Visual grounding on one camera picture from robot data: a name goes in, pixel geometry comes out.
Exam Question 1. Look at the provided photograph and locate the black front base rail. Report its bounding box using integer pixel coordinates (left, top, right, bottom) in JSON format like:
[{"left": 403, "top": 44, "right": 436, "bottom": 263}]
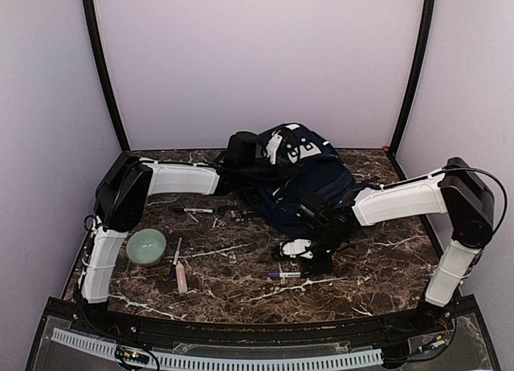
[{"left": 39, "top": 294, "right": 479, "bottom": 350}]

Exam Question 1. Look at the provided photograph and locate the pink pencil-shaped eraser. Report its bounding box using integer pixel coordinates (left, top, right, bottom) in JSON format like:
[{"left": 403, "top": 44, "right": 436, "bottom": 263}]
[{"left": 175, "top": 262, "right": 188, "bottom": 295}]

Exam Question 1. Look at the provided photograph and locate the purple capped white marker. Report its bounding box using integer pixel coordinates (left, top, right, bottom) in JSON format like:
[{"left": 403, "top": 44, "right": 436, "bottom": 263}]
[{"left": 267, "top": 271, "right": 302, "bottom": 279}]

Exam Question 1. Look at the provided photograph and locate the light green ceramic bowl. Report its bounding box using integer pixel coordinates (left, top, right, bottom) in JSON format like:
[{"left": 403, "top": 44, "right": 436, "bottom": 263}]
[{"left": 125, "top": 229, "right": 167, "bottom": 267}]

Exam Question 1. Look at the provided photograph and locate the black right frame post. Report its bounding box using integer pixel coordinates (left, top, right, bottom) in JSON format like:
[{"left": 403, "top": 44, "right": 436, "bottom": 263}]
[{"left": 389, "top": 0, "right": 435, "bottom": 159}]

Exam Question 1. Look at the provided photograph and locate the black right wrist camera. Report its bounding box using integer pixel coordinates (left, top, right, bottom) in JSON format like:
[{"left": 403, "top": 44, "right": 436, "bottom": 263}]
[{"left": 278, "top": 238, "right": 313, "bottom": 259}]

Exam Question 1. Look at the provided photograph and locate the navy blue student backpack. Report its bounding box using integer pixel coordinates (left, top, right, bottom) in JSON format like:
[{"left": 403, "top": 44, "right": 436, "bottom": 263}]
[{"left": 239, "top": 123, "right": 357, "bottom": 239}]

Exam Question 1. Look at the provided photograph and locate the black frame post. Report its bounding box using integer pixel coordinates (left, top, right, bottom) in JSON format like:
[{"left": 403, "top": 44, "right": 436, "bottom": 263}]
[
  {"left": 82, "top": 0, "right": 131, "bottom": 151},
  {"left": 389, "top": 0, "right": 435, "bottom": 159}
]

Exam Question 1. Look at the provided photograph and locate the white slotted cable duct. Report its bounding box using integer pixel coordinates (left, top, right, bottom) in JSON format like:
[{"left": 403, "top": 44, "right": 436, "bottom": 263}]
[{"left": 50, "top": 328, "right": 383, "bottom": 370}]

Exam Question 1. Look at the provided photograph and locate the black left frame post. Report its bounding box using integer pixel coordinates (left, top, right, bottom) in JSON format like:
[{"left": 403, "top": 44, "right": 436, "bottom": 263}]
[{"left": 82, "top": 0, "right": 131, "bottom": 151}]

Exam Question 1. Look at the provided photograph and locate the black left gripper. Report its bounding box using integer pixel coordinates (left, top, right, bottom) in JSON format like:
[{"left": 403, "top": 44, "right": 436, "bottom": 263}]
[{"left": 239, "top": 155, "right": 301, "bottom": 187}]

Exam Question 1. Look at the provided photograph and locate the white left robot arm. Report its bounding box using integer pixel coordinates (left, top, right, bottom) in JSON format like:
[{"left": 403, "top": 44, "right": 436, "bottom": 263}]
[{"left": 75, "top": 132, "right": 296, "bottom": 336}]

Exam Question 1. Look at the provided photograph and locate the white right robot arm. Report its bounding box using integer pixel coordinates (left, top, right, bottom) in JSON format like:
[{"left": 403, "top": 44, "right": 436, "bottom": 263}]
[{"left": 297, "top": 157, "right": 503, "bottom": 334}]

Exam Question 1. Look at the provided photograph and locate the black capped white marker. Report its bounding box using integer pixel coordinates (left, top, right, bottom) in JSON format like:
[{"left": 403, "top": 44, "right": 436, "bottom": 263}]
[{"left": 170, "top": 207, "right": 214, "bottom": 214}]

